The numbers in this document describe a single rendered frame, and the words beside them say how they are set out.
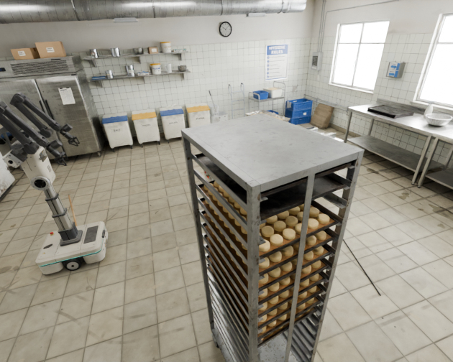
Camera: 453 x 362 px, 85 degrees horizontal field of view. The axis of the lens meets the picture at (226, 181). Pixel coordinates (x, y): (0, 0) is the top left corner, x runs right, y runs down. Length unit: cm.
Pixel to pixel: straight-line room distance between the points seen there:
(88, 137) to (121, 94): 137
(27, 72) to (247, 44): 474
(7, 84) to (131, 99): 227
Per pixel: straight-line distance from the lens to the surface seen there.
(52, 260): 337
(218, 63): 694
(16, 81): 618
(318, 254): 126
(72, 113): 606
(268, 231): 104
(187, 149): 127
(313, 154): 94
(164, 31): 670
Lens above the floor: 219
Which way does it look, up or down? 30 degrees down
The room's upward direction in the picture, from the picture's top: 3 degrees counter-clockwise
